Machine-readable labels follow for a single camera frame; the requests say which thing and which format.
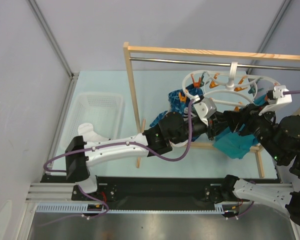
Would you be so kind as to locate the teal plain cloth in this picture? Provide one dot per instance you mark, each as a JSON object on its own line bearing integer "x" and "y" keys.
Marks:
{"x": 234, "y": 145}

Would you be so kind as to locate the wooden rack frame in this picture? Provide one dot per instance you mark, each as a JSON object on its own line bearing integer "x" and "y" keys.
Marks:
{"x": 128, "y": 49}

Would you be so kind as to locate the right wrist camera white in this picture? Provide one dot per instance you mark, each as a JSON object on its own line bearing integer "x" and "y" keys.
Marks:
{"x": 277, "y": 98}

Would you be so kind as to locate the white round clip hanger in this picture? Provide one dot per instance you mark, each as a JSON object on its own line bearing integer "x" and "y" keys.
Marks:
{"x": 228, "y": 88}

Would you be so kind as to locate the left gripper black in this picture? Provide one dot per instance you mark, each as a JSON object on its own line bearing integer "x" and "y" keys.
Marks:
{"x": 217, "y": 125}

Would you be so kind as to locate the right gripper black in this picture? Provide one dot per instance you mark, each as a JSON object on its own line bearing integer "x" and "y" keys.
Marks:
{"x": 246, "y": 121}

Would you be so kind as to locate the white sock plain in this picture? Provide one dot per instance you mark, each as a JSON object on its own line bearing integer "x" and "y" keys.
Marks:
{"x": 86, "y": 130}

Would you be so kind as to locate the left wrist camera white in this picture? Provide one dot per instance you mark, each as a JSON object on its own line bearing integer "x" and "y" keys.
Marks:
{"x": 204, "y": 107}

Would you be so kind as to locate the white plastic basket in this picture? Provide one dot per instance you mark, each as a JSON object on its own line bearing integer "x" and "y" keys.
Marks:
{"x": 101, "y": 109}

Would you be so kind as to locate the blue patterned cloth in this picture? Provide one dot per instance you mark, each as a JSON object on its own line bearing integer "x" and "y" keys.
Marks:
{"x": 177, "y": 103}

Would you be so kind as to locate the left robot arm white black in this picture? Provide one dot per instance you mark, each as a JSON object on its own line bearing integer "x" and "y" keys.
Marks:
{"x": 156, "y": 141}

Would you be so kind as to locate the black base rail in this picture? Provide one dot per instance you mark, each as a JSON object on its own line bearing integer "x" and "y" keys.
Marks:
{"x": 157, "y": 194}

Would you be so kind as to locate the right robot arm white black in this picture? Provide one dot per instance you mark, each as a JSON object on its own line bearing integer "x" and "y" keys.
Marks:
{"x": 282, "y": 142}

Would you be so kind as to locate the white sock black stripes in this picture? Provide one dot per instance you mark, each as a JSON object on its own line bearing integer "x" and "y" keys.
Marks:
{"x": 186, "y": 114}

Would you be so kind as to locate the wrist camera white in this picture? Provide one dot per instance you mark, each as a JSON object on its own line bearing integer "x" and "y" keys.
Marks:
{"x": 277, "y": 98}
{"x": 204, "y": 107}

